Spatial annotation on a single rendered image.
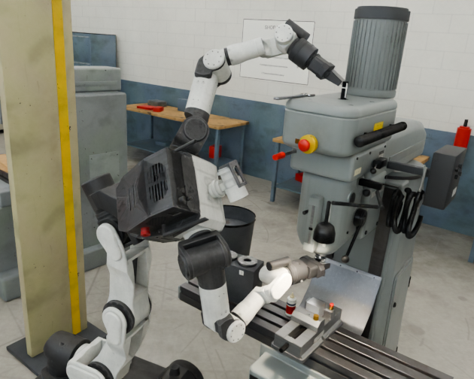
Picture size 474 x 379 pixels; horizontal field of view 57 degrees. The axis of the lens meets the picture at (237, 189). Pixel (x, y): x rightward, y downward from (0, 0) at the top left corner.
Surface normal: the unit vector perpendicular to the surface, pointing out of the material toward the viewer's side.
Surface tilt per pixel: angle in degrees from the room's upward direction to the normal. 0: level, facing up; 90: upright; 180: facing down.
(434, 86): 90
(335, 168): 90
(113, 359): 90
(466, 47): 90
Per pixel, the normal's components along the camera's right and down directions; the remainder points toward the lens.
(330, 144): -0.51, 0.25
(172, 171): 0.84, -0.32
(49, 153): 0.80, 0.25
